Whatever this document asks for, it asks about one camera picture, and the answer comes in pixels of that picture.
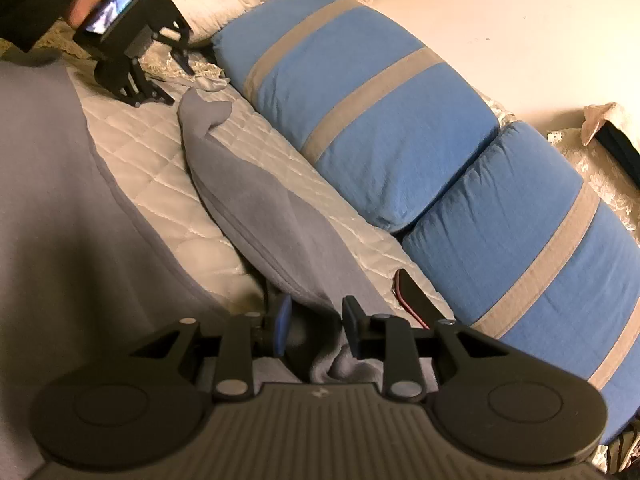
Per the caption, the dark blue cushion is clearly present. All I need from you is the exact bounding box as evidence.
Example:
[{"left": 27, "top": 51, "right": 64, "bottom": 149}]
[{"left": 596, "top": 119, "right": 640, "bottom": 184}]

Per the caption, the person's left forearm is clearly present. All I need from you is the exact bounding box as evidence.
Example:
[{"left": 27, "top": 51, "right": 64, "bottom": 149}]
[{"left": 0, "top": 0, "right": 97, "bottom": 57}]

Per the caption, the blue pillow with grey stripes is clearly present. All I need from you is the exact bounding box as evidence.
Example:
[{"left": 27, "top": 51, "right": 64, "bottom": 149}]
[
  {"left": 400, "top": 120, "right": 640, "bottom": 447},
  {"left": 210, "top": 0, "right": 502, "bottom": 234}
]

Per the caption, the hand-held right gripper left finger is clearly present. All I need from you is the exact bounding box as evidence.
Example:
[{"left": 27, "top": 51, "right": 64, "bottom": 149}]
[{"left": 127, "top": 295, "right": 294, "bottom": 402}]

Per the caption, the person's left hand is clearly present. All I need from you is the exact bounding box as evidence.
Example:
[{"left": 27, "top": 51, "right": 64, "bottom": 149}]
[{"left": 67, "top": 0, "right": 120, "bottom": 29}]

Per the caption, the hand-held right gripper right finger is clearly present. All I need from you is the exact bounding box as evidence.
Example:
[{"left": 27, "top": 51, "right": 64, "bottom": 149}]
[{"left": 342, "top": 296, "right": 501, "bottom": 402}]

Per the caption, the white quilted comforter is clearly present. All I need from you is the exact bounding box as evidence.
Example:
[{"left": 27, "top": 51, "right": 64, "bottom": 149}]
[{"left": 95, "top": 0, "right": 377, "bottom": 47}]

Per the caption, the beige cloth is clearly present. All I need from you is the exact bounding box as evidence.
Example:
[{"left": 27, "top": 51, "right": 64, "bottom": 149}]
[{"left": 581, "top": 101, "right": 635, "bottom": 147}]

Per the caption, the grey blanket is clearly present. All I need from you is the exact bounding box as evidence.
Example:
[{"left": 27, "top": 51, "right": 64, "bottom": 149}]
[{"left": 0, "top": 55, "right": 441, "bottom": 480}]

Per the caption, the grey quilted bedspread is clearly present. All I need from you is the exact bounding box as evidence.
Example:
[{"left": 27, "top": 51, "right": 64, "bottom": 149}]
[{"left": 65, "top": 62, "right": 457, "bottom": 332}]

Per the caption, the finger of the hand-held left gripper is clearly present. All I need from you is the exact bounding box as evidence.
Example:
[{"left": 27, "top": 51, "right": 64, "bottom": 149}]
[
  {"left": 169, "top": 41, "right": 197, "bottom": 77},
  {"left": 94, "top": 56, "right": 176, "bottom": 109}
]

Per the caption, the black strap with red edging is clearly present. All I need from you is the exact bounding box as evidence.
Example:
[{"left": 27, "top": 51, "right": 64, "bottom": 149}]
[{"left": 392, "top": 267, "right": 457, "bottom": 332}]

